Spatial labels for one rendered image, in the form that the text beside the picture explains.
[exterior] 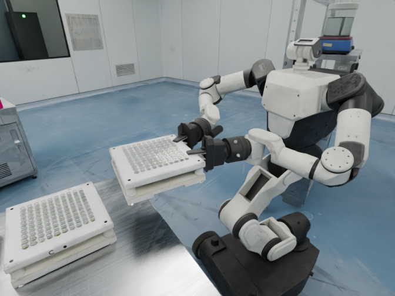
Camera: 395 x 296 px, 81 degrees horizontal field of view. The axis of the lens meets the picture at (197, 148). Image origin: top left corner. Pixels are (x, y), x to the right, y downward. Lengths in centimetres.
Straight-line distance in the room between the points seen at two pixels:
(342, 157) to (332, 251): 130
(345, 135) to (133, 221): 70
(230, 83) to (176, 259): 84
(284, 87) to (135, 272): 80
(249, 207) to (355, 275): 101
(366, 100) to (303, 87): 20
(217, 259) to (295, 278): 43
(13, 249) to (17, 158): 205
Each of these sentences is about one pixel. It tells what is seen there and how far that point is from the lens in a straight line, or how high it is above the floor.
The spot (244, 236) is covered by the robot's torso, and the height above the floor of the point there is 55.
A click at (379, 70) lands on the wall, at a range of 495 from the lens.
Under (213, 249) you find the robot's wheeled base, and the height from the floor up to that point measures 21.
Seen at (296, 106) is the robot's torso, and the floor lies 111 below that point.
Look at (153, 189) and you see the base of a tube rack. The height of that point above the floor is 96.
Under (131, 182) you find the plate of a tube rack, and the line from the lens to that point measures 64.
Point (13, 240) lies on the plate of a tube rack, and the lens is 78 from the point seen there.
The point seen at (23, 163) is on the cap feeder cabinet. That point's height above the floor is 22.
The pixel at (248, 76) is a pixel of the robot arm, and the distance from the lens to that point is 119.
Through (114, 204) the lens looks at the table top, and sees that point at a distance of 89.
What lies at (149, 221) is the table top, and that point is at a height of 82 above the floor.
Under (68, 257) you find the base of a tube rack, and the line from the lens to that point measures 74.
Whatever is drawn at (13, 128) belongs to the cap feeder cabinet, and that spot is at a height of 57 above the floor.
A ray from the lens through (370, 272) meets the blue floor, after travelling 198.
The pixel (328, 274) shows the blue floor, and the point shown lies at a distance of 184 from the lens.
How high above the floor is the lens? 137
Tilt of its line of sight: 27 degrees down
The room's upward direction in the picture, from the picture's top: straight up
